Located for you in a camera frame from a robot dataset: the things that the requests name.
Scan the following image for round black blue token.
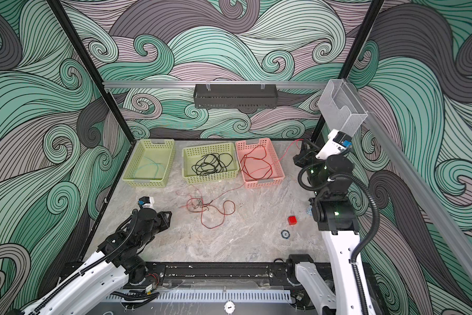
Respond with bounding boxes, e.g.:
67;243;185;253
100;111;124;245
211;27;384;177
281;230;290;239

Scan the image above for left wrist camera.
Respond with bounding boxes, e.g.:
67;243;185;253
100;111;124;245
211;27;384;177
138;196;155;209

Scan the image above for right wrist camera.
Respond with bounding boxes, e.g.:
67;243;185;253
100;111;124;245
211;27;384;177
316;129;352;160

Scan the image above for red cable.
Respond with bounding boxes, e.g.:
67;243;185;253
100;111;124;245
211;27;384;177
239;138;306;180

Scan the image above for small red cube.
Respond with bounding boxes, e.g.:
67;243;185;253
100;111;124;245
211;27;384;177
287;215;298;226

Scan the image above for white slotted cable duct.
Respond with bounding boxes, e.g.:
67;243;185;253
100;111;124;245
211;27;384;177
113;289;292;304

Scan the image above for aluminium wall rail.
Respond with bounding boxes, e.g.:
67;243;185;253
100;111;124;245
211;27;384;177
102;80;327;90

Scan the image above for pink plastic basket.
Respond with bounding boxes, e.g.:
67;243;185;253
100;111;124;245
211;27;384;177
235;138;285;189

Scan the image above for green cable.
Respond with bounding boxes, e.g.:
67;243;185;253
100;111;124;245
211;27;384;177
133;156;166;180

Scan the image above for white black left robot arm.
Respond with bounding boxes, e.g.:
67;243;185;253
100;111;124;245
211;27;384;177
7;207;172;314

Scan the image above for light green basket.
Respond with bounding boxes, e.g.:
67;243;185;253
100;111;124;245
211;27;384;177
182;143;240;185
122;139;176;188

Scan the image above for red cables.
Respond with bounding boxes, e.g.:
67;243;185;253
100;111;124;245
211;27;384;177
176;180;245;230

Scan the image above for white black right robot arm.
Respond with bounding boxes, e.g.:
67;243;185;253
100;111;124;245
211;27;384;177
287;136;380;314

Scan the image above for clear acrylic wall box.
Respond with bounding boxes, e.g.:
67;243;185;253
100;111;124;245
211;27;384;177
317;79;367;137

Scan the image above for black cables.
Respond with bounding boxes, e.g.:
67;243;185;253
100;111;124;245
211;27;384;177
191;152;235;177

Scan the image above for black wall-mounted tray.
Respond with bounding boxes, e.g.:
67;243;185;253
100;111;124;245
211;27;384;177
193;85;278;110

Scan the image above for middle light green basket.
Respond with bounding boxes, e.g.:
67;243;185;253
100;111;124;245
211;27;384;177
182;143;240;185

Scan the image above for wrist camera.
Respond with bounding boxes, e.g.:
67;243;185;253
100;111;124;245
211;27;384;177
316;129;352;160
138;196;155;209

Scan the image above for left light green basket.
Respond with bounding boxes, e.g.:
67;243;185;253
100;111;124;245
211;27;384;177
122;139;176;188

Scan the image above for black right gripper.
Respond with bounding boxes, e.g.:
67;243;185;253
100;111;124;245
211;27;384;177
294;138;327;200

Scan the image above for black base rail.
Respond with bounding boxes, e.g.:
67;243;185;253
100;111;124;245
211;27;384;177
124;259;298;290

